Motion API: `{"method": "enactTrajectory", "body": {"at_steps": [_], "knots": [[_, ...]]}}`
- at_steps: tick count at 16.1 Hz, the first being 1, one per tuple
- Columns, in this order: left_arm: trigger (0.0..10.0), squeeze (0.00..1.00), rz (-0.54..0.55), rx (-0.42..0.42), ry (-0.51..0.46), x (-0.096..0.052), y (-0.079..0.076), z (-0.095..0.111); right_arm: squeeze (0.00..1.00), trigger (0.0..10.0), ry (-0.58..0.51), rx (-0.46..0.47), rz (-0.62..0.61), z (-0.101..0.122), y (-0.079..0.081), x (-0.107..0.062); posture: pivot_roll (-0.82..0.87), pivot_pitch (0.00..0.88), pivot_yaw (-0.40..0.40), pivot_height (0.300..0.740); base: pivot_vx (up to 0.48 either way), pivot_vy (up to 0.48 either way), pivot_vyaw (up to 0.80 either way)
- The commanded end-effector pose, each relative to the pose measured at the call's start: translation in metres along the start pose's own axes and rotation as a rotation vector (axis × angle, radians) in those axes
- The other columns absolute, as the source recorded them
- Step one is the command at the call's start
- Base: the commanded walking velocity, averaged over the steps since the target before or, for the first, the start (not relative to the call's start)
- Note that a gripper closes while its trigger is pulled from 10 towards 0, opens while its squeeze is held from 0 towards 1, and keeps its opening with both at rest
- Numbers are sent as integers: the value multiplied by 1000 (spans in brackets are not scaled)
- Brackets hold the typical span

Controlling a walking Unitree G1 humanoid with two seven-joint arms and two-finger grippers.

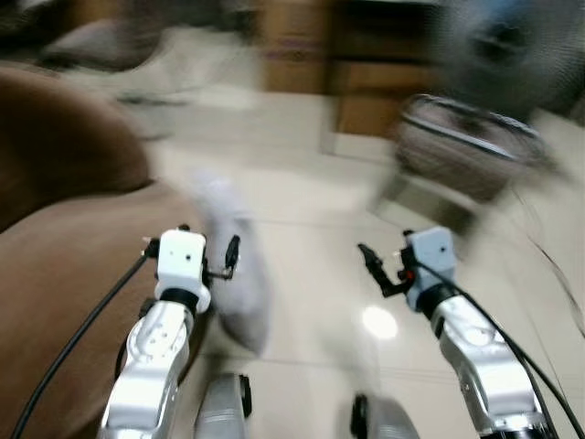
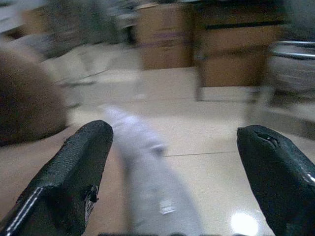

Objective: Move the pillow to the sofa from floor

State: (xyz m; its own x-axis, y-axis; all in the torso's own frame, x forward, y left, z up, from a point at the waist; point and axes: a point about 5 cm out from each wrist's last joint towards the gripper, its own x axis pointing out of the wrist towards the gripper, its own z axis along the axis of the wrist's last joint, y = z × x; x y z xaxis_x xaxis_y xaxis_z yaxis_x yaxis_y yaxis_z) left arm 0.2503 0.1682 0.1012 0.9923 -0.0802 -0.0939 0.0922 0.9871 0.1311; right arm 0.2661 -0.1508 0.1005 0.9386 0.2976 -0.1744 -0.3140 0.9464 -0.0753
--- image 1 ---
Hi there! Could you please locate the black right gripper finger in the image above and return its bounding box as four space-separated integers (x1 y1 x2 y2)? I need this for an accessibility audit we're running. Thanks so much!
357 241 396 295

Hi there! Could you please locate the brown fabric sofa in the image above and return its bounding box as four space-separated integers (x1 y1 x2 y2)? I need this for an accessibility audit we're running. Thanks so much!
0 64 209 439

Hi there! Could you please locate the silver left robot leg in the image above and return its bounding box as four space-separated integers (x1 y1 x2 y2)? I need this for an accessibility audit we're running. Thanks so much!
194 372 253 439

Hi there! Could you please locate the silver robot leg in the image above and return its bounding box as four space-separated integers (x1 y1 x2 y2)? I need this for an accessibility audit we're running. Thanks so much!
351 393 423 439
194 372 253 439

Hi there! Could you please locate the grey mesh basket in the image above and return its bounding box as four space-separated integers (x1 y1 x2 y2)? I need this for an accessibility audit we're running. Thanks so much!
388 91 555 208

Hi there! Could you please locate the silver right robot leg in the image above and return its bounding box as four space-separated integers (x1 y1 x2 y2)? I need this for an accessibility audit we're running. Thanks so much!
351 393 423 439

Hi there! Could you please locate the brown wooden cabinet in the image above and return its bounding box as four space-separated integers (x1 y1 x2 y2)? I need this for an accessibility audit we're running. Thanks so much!
260 0 441 140

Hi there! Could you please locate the grey cushion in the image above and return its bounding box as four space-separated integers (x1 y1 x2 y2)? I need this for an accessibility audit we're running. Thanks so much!
37 18 167 74

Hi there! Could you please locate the dark standing fan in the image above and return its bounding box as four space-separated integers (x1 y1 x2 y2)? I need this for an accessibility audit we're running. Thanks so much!
437 0 585 122

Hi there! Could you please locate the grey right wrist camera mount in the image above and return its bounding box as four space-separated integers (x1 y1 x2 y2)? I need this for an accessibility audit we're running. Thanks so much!
402 227 457 308

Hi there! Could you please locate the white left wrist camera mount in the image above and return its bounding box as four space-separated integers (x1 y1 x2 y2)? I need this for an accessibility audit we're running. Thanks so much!
154 230 210 303

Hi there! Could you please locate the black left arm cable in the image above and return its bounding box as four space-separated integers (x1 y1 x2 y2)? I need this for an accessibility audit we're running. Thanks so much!
9 254 153 439

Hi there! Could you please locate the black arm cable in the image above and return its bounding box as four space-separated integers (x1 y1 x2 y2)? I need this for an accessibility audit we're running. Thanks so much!
9 254 153 439
416 261 585 439

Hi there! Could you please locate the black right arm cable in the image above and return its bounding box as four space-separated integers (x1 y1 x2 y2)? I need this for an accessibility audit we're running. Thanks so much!
416 261 585 439

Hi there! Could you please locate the thin black floor cable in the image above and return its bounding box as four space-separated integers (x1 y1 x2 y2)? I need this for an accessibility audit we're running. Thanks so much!
510 186 585 317

